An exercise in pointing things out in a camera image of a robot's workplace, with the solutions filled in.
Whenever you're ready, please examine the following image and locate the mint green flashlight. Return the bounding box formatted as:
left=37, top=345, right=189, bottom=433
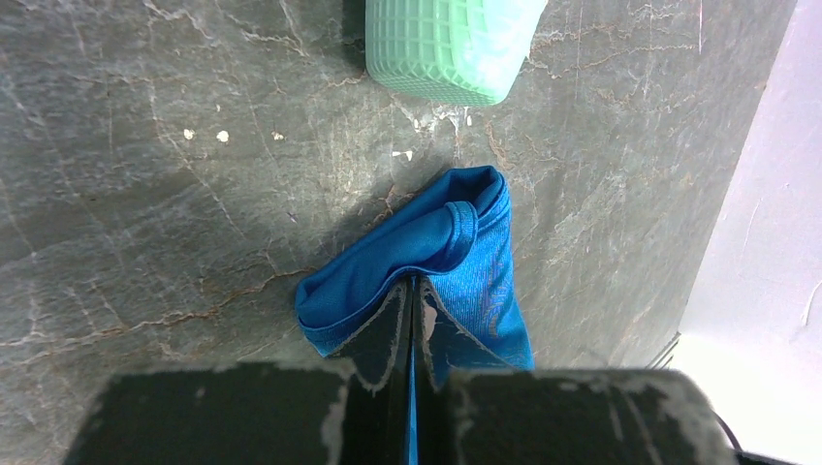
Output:
left=364, top=0, right=547, bottom=107

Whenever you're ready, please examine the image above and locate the blue cloth napkin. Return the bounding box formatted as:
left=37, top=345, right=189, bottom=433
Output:
left=295, top=166, right=535, bottom=464

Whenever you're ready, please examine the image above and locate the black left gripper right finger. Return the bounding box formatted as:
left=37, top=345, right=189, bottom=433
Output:
left=414, top=278, right=737, bottom=464

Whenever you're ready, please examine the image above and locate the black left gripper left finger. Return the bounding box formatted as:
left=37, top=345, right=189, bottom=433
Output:
left=66, top=279, right=413, bottom=464

